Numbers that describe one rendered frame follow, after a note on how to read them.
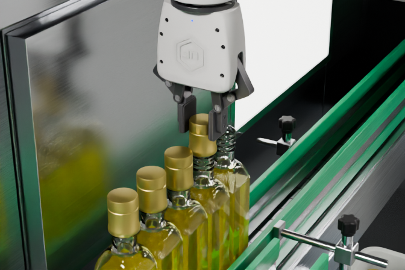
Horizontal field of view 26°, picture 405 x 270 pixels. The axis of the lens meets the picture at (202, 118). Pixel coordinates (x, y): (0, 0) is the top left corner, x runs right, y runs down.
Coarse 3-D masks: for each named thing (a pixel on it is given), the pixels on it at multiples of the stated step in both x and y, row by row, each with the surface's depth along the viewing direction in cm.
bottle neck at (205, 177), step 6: (210, 156) 109; (198, 162) 109; (204, 162) 109; (210, 162) 109; (198, 168) 109; (204, 168) 109; (210, 168) 110; (198, 174) 110; (204, 174) 110; (210, 174) 110; (198, 180) 110; (204, 180) 110; (210, 180) 111; (204, 186) 110
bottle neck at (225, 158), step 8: (232, 128) 114; (224, 136) 113; (232, 136) 114; (216, 144) 114; (224, 144) 114; (232, 144) 114; (216, 152) 115; (224, 152) 114; (232, 152) 115; (216, 160) 115; (224, 160) 115; (232, 160) 115
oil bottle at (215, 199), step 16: (192, 192) 110; (208, 192) 110; (224, 192) 112; (208, 208) 110; (224, 208) 113; (208, 224) 110; (224, 224) 114; (208, 240) 111; (224, 240) 115; (208, 256) 113; (224, 256) 116
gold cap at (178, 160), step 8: (168, 152) 104; (176, 152) 104; (184, 152) 104; (192, 152) 104; (168, 160) 103; (176, 160) 103; (184, 160) 103; (192, 160) 104; (168, 168) 104; (176, 168) 103; (184, 168) 104; (192, 168) 105; (168, 176) 104; (176, 176) 104; (184, 176) 104; (192, 176) 105; (168, 184) 105; (176, 184) 104; (184, 184) 105; (192, 184) 106
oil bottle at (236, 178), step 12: (216, 168) 115; (228, 168) 115; (240, 168) 116; (228, 180) 114; (240, 180) 116; (228, 192) 114; (240, 192) 116; (240, 204) 117; (240, 216) 118; (240, 228) 119; (240, 240) 120; (240, 252) 121
